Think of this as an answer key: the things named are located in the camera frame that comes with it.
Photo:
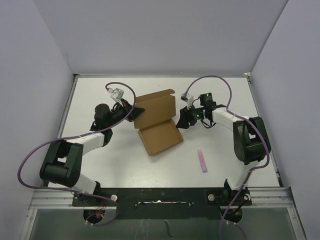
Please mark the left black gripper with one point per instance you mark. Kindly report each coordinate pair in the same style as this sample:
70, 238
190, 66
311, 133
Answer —
134, 112

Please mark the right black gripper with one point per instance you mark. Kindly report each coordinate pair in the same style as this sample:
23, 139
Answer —
185, 118

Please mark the brown cardboard box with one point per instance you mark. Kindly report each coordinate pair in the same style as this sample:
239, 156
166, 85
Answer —
156, 127

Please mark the pink purple marker pen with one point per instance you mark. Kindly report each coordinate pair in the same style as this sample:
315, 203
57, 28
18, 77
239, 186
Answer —
202, 161

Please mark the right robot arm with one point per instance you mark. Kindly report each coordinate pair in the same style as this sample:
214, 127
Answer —
250, 139

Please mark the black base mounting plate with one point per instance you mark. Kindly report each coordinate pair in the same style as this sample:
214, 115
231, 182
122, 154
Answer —
169, 203

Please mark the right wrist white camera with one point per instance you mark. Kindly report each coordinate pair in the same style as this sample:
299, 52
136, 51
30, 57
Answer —
188, 99

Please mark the wrist white camera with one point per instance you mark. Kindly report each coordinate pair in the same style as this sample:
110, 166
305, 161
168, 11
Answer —
188, 99
116, 94

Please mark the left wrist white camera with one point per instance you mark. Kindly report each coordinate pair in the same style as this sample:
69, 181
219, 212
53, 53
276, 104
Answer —
116, 94

